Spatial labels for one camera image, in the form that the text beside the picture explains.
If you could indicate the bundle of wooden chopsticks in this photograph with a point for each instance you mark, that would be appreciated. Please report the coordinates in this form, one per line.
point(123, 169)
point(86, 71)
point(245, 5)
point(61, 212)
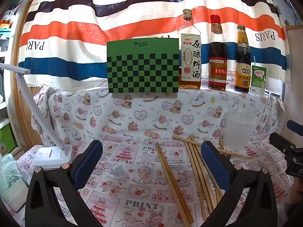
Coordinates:
point(175, 189)

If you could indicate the green milk carton with straw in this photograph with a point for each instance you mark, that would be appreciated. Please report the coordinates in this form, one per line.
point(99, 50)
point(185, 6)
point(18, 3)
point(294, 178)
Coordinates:
point(258, 80)

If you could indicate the green black checkerboard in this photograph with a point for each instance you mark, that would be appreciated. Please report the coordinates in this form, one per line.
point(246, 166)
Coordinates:
point(142, 66)

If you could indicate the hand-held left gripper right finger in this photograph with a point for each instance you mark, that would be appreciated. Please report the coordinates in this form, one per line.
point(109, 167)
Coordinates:
point(214, 164)

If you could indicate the dark soy sauce bottle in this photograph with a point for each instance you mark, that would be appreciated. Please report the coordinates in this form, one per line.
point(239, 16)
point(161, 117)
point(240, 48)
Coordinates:
point(242, 68)

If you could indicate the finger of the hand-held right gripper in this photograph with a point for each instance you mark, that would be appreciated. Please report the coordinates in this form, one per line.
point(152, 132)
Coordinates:
point(294, 124)
point(280, 141)

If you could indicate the white desk lamp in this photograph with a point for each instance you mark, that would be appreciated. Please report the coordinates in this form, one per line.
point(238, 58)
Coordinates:
point(51, 155)

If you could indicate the green white tissue pack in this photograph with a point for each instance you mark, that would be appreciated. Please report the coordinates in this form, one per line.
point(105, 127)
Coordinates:
point(10, 184)

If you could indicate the translucent plastic cup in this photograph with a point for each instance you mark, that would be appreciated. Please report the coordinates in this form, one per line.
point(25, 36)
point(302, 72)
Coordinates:
point(238, 130)

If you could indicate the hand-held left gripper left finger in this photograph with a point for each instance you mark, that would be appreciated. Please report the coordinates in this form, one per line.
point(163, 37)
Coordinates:
point(87, 164)

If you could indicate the clear cooking wine bottle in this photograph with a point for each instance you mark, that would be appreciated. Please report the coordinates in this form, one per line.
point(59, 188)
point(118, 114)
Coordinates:
point(190, 59)

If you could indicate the storage shelf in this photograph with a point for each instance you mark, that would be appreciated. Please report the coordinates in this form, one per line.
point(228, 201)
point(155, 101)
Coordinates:
point(6, 52)

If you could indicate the striped hanging cloth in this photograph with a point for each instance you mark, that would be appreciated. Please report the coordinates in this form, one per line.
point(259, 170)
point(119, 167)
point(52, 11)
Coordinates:
point(82, 28)

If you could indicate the green storage bin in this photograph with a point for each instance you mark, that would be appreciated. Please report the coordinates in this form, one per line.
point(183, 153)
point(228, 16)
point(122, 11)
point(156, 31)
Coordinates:
point(5, 137)

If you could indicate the red cap vinegar bottle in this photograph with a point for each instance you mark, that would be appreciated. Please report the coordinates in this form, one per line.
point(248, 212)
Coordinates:
point(217, 63)

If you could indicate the pink print tablecloth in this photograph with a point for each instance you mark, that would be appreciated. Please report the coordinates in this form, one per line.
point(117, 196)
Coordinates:
point(132, 170)

